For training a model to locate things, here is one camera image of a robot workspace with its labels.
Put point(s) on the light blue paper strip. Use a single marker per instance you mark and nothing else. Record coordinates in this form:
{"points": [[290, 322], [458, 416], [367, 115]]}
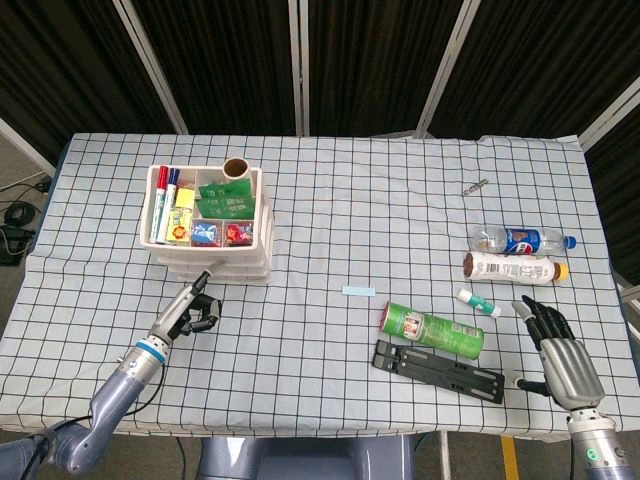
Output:
{"points": [[357, 291]]}

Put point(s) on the blue checked tablecloth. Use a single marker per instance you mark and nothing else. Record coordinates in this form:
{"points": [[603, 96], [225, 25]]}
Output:
{"points": [[325, 225]]}

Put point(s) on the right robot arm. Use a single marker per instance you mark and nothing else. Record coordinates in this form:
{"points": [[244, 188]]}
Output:
{"points": [[595, 445]]}

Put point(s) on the black power adapter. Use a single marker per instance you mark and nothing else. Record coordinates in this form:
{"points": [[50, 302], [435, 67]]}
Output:
{"points": [[12, 245]]}

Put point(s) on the clear blue label soda bottle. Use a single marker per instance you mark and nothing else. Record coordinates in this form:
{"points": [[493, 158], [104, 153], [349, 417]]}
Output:
{"points": [[520, 241]]}

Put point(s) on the green tea packet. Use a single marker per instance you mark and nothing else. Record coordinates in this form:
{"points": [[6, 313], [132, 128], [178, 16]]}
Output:
{"points": [[220, 190], [225, 207]]}

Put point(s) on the red snack packet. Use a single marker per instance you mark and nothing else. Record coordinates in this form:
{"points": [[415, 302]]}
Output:
{"points": [[239, 234]]}

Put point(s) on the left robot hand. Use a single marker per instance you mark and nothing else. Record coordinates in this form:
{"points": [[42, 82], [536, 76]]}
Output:
{"points": [[175, 312]]}

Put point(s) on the white table leg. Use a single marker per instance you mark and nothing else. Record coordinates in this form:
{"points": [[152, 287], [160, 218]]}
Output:
{"points": [[445, 457]]}

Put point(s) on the clear plastic drawer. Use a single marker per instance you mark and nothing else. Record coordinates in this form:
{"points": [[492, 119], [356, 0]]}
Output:
{"points": [[240, 260]]}

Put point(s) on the blue cap whiteboard marker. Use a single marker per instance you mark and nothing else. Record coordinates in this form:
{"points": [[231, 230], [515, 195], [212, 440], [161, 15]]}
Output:
{"points": [[170, 205]]}

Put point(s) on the clear bottle brown cap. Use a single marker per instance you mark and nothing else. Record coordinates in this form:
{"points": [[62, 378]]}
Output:
{"points": [[510, 270]]}

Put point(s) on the red cap whiteboard marker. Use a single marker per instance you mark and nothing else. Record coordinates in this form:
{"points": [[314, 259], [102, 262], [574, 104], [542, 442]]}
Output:
{"points": [[161, 200]]}

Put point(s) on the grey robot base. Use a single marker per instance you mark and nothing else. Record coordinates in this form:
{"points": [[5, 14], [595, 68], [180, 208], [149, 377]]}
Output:
{"points": [[300, 460]]}

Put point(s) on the white plastic drawer organizer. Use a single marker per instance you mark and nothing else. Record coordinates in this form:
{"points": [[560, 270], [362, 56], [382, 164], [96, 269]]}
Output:
{"points": [[260, 200]]}

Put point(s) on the black folding stand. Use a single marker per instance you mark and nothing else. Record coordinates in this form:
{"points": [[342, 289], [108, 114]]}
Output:
{"points": [[440, 372]]}

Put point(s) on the yellow lion sticker packet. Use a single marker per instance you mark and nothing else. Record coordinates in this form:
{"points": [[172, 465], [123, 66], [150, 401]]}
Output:
{"points": [[179, 230]]}

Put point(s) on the white green glue stick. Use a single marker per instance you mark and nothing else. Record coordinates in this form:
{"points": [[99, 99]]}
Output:
{"points": [[480, 303]]}

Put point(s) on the blue snack packet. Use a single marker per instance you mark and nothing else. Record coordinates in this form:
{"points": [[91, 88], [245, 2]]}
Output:
{"points": [[206, 233]]}

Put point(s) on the yellow sticky note pad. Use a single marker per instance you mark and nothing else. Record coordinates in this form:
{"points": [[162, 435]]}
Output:
{"points": [[184, 197]]}

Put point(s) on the green chips can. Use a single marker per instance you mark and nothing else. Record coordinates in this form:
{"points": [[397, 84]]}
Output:
{"points": [[435, 330]]}

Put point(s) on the dark folding screen divider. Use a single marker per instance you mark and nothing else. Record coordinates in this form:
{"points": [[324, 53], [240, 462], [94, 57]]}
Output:
{"points": [[375, 60]]}

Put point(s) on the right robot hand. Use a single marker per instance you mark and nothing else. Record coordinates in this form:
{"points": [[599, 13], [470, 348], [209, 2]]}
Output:
{"points": [[570, 370]]}

